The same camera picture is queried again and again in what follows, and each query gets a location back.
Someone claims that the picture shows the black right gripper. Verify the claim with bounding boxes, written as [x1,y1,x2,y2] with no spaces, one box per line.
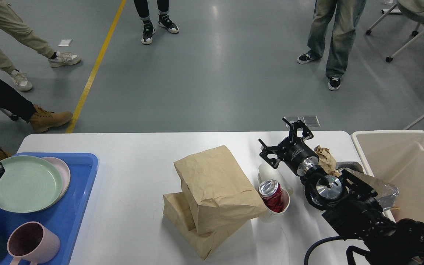
[259,117,319,176]

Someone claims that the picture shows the green plate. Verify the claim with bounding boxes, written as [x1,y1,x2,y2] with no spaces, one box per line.
[0,155,63,213]

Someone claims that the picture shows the pink mug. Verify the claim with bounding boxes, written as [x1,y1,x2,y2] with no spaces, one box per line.
[7,221,60,265]

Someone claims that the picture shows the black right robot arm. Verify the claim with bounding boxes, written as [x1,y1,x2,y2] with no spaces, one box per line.
[260,120,424,265]

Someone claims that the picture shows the metal floor socket plate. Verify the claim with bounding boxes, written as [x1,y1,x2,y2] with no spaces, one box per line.
[284,115,320,127]

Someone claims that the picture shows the crumpled brown paper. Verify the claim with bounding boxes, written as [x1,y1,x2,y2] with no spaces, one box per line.
[314,145,341,177]

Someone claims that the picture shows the crushed red soda can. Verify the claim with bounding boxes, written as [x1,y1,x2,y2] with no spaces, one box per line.
[258,179,284,213]

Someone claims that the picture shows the white paper cup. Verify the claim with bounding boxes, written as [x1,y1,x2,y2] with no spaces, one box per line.
[258,163,294,223]

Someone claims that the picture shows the grey crumpled wrapper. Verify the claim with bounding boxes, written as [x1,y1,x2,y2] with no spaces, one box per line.
[336,161,364,173]

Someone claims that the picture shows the seated person tan boots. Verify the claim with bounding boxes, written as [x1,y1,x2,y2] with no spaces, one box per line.
[0,80,73,161]

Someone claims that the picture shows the pink plate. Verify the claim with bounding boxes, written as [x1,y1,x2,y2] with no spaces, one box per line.
[42,157,71,209]

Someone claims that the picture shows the blue plastic tray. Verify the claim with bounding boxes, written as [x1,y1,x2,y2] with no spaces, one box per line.
[0,152,99,265]

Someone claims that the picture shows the upper brown paper bag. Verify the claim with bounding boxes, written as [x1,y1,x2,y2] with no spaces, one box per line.
[174,146,266,234]

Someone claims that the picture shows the brown paper bag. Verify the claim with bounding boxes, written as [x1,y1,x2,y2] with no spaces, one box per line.
[163,192,245,260]
[174,146,266,234]

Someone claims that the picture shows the clear plastic wrapper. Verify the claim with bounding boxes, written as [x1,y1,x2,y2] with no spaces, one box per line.
[337,167,399,211]

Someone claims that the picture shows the beige plastic bin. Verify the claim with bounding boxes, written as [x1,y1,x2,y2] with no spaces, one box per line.
[351,130,424,222]

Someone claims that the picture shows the lower brown paper bag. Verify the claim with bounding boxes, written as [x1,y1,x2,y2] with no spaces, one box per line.
[163,192,245,260]

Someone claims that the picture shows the white paper scrap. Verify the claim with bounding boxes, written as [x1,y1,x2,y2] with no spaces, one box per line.
[58,39,73,47]

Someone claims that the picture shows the person in beige trousers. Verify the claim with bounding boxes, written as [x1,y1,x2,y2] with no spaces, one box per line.
[0,0,82,93]

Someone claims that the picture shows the person in black trousers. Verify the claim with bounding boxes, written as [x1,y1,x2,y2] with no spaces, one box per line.
[134,0,180,46]

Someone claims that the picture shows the white office chair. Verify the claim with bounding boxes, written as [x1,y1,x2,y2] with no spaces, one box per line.
[365,0,424,63]

